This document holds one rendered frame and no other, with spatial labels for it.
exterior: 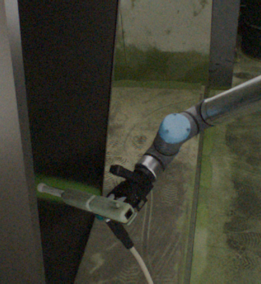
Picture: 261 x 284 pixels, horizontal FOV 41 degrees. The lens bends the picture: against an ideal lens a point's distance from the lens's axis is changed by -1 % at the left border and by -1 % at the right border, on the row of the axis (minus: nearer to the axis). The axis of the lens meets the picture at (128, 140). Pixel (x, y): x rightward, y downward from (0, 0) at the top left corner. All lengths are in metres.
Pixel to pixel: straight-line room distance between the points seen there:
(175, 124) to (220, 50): 1.70
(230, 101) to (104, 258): 1.03
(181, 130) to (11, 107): 0.74
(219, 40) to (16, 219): 2.31
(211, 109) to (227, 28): 1.62
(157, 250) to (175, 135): 0.81
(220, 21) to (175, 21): 0.31
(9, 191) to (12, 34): 0.24
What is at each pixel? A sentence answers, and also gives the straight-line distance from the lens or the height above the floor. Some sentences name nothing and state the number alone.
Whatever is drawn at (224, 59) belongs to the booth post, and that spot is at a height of 0.27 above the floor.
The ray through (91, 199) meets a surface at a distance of 1.09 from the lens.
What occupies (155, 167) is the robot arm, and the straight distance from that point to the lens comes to 1.15.
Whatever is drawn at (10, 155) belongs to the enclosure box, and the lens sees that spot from 0.47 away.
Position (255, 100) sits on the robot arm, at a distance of 0.97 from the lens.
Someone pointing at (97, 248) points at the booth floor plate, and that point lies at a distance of 1.79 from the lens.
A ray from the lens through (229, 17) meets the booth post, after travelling 2.64.
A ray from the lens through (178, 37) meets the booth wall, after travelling 2.71.
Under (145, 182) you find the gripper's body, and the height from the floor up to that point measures 0.67.
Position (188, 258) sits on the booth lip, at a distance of 1.73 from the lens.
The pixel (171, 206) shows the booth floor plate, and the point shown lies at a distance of 1.91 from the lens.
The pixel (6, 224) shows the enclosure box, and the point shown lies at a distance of 0.60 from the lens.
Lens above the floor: 1.51
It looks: 39 degrees down
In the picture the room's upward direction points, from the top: 7 degrees counter-clockwise
